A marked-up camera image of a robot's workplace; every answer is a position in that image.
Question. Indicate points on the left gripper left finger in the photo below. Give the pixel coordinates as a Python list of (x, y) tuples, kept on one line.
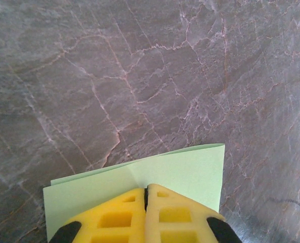
[(138, 222)]

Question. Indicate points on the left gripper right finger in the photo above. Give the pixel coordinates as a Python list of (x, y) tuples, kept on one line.
[(153, 222)]

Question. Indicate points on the light green paper sheet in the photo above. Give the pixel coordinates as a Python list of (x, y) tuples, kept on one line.
[(177, 172)]

